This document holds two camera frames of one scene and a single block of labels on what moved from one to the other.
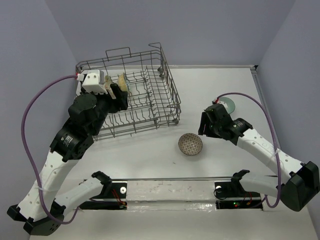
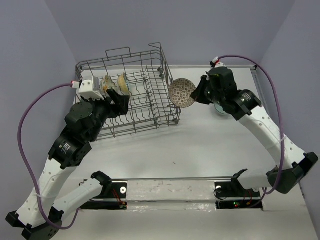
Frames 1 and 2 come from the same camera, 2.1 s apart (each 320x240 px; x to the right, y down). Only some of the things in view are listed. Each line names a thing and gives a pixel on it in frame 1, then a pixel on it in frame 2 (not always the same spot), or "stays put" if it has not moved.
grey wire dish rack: (153, 102) stays put
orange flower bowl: (107, 84) stays put
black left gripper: (120, 95) stays put
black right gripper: (205, 119) -> (197, 94)
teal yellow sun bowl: (123, 83) stays put
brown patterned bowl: (190, 144) -> (180, 93)
